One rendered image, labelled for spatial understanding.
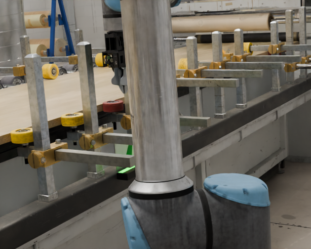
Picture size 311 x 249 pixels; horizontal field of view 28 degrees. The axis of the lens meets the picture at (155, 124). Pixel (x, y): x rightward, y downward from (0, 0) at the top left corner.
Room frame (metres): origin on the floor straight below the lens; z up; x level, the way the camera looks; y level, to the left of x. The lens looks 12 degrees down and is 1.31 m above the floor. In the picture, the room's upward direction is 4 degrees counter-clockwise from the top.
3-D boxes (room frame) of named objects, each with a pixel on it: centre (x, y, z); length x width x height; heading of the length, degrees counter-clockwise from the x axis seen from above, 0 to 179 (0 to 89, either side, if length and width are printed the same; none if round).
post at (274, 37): (3.54, -0.71, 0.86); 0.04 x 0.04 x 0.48; 58
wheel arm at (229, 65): (2.91, -0.38, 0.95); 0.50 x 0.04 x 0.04; 58
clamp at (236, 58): (3.14, -0.46, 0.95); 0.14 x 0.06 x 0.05; 148
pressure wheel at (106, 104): (2.36, 0.16, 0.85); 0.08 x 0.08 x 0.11
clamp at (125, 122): (2.29, 0.08, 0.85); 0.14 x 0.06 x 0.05; 148
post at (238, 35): (3.12, -0.45, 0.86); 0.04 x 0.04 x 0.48; 58
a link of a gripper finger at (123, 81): (2.07, 0.09, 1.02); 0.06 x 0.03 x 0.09; 148
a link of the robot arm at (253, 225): (1.38, -0.17, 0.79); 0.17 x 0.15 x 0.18; 98
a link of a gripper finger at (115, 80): (2.09, 0.12, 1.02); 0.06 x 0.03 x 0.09; 148
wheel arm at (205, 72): (2.70, -0.25, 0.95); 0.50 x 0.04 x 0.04; 58
